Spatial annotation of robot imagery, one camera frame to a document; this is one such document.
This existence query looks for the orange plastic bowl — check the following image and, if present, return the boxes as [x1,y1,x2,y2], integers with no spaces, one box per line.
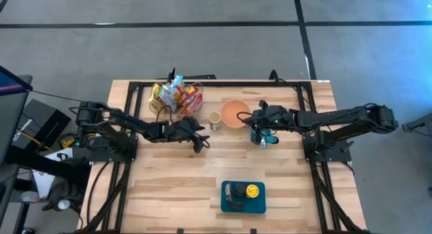
[220,98,252,129]

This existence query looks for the small teal plastic bin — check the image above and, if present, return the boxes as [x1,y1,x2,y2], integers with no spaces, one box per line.
[248,125,279,146]

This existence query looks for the yellow noodle packet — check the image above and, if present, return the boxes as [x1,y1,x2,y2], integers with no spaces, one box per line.
[147,83,163,114]

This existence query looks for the black aluminium table frame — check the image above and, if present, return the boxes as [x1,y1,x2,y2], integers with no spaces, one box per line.
[79,79,372,234]

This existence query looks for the blue plastic bin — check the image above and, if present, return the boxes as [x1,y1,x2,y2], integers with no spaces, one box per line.
[220,180,267,214]

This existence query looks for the clear plastic container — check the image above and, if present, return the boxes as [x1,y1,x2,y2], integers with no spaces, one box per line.
[148,81,205,122]

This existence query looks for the black equipment case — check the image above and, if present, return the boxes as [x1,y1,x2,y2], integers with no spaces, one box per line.
[13,98,72,150]

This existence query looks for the beige paper cup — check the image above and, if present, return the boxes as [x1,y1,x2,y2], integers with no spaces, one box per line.
[208,111,223,131]

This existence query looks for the black stand beam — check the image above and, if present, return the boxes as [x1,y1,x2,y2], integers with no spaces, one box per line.
[6,144,92,187]

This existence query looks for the red ramen noodle packet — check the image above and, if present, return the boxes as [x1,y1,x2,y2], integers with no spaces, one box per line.
[178,94,204,116]
[178,85,200,107]

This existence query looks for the black floor cable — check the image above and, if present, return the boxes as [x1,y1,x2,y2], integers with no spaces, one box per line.
[32,90,107,109]

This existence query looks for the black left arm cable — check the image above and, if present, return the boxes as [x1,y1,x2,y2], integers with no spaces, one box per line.
[154,104,175,125]

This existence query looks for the yellow cable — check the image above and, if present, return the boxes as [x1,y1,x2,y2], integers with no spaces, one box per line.
[28,131,51,150]

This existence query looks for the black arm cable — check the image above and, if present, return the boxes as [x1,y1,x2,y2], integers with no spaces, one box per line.
[236,111,254,123]
[154,104,175,125]

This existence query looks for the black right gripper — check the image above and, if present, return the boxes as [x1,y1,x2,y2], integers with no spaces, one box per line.
[252,100,294,143]

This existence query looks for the brown taco mix packet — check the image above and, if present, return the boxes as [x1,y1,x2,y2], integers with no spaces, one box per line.
[224,182,234,204]

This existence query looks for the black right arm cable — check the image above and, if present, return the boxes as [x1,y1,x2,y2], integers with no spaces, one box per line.
[236,111,254,123]

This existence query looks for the white blue noodle packet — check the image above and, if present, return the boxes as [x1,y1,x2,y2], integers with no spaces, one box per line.
[169,74,185,94]

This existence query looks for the black monitor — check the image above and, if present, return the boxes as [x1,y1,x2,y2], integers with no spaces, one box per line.
[0,65,34,166]

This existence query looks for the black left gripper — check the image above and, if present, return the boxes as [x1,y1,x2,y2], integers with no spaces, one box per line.
[168,115,211,154]

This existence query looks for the brown spice can yellow lid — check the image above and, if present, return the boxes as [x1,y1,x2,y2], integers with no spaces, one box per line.
[245,183,261,200]

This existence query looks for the green snack packet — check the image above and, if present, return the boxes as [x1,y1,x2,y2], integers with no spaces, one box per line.
[157,85,179,113]

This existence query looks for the white paper sheet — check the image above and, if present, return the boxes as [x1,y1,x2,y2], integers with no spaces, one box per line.
[32,147,74,198]

